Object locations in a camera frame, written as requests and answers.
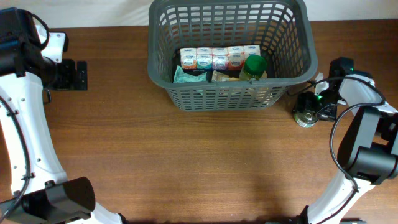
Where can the tan paper bag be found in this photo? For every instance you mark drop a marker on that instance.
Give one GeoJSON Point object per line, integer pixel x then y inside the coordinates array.
{"type": "Point", "coordinates": [225, 77]}

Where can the white tissue pack strip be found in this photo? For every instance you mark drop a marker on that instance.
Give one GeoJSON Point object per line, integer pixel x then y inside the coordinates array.
{"type": "Point", "coordinates": [217, 58]}

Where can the green lid glass jar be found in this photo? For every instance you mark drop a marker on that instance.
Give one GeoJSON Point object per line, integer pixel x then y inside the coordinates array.
{"type": "Point", "coordinates": [253, 68]}

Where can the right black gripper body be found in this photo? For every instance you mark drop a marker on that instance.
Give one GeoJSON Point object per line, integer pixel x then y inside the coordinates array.
{"type": "Point", "coordinates": [327, 97]}

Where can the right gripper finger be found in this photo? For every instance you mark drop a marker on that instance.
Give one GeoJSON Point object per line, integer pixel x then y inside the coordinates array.
{"type": "Point", "coordinates": [306, 103]}
{"type": "Point", "coordinates": [327, 113]}

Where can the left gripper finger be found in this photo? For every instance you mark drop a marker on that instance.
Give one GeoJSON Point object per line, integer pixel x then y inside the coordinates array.
{"type": "Point", "coordinates": [81, 75]}
{"type": "Point", "coordinates": [69, 69]}

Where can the tin can green label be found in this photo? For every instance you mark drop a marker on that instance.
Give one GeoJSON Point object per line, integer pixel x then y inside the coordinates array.
{"type": "Point", "coordinates": [305, 120]}

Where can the grey plastic basket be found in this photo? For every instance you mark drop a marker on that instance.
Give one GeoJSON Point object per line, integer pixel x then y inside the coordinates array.
{"type": "Point", "coordinates": [279, 27]}

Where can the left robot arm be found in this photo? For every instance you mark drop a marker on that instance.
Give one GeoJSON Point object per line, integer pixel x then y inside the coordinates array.
{"type": "Point", "coordinates": [32, 65]}

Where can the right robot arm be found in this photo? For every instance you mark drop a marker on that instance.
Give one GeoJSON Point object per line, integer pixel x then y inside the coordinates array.
{"type": "Point", "coordinates": [363, 139]}

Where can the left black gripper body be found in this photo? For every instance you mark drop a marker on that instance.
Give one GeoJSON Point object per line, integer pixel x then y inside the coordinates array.
{"type": "Point", "coordinates": [54, 79]}

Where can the teal snack wrapper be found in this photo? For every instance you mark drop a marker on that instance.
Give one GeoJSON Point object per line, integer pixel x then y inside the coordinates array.
{"type": "Point", "coordinates": [182, 77]}

